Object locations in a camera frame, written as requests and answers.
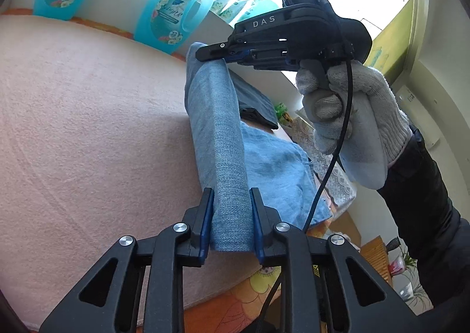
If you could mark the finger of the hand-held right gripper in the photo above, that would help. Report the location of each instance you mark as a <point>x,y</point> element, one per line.
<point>220,50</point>

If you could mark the green plastic item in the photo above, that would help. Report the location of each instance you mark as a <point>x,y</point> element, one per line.
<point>282,112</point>

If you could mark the person's right forearm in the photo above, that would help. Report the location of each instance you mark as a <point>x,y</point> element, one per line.
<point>429,208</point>

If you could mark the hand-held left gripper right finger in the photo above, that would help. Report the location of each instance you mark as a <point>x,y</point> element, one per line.
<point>257,230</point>

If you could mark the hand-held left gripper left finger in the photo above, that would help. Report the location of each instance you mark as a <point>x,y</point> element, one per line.
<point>206,223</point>

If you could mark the yellow printed board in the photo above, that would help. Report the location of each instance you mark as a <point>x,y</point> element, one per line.
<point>389,43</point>

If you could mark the pink fleece blanket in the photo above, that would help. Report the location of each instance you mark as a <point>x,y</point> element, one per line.
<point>91,134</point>

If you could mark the blue denim pants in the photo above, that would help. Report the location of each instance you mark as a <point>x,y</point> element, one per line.
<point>220,142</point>

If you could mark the red flower decoration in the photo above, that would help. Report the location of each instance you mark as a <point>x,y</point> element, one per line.
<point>400,263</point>

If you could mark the wooden stool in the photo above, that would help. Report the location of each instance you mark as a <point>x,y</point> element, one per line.
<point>374,259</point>

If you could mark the white lace cloth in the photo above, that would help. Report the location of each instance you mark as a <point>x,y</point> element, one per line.
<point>341,186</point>

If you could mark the person's right hand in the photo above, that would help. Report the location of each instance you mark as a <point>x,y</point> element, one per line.
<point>371,116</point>

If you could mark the orange printed bed sheet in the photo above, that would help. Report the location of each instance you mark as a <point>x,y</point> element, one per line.
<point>235,303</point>

